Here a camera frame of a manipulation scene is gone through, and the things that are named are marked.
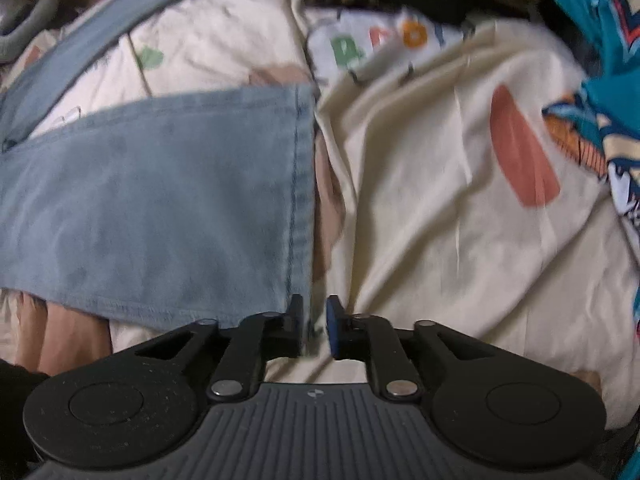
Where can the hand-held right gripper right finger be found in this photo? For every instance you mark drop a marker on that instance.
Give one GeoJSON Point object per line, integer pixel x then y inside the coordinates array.
{"type": "Point", "coordinates": [334, 330]}

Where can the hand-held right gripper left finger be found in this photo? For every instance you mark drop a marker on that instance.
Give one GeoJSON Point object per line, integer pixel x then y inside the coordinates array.
{"type": "Point", "coordinates": [296, 327]}

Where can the light blue jeans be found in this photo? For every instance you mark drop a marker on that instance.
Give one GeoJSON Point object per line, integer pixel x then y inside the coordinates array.
{"type": "Point", "coordinates": [150, 200]}

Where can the bear print bedsheet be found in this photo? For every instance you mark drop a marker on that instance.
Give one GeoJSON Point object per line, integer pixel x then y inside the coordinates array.
{"type": "Point", "coordinates": [425, 210]}

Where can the teal printed cloth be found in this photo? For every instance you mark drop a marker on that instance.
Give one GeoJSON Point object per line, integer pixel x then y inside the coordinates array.
{"type": "Point", "coordinates": [600, 35]}

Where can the grey neck pillow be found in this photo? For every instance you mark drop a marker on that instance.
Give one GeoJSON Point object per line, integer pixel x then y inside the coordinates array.
{"type": "Point", "coordinates": [30, 30]}

